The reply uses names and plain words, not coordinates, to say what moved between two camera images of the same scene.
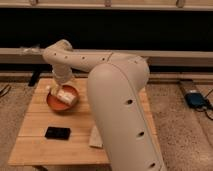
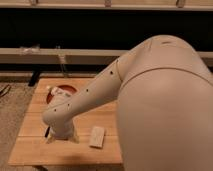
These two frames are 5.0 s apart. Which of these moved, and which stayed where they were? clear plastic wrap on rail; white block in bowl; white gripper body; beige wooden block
Moved: white gripper body
Stayed: white block in bowl; clear plastic wrap on rail; beige wooden block
